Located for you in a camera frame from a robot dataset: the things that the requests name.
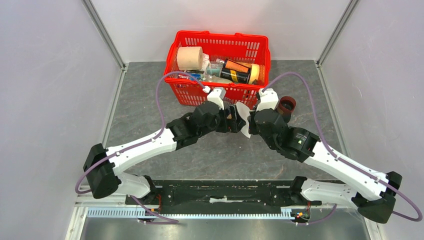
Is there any white paper coffee filter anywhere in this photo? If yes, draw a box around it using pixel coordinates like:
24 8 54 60
235 102 251 139

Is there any aluminium frame post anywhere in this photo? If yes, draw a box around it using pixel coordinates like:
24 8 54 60
81 0 127 71
315 0 360 68

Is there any white slotted cable duct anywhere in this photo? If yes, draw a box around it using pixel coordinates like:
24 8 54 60
86 207 298 221

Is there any blue red small box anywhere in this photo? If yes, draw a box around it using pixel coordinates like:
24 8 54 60
177 70 206 82

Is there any right aluminium frame post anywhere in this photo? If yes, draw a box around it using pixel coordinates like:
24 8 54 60
315 0 360 68

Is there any clear plastic bottle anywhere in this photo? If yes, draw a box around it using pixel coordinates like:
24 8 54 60
204 61 223 82

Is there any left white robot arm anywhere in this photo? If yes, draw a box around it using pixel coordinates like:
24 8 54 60
83 101 250 204

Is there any dark red black cup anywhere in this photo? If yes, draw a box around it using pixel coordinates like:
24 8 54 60
276 96 297 123

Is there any beige paper towel roll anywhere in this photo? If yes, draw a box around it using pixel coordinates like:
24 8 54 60
176 46 203 71

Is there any left aluminium frame post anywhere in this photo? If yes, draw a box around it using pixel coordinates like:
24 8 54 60
81 0 127 71

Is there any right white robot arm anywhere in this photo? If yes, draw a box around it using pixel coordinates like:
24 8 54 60
247 108 403 224

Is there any black orange can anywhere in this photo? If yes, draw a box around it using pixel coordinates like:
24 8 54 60
219 58 251 84

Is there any red plastic shopping basket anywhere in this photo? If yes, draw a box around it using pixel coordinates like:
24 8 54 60
164 30 271 108

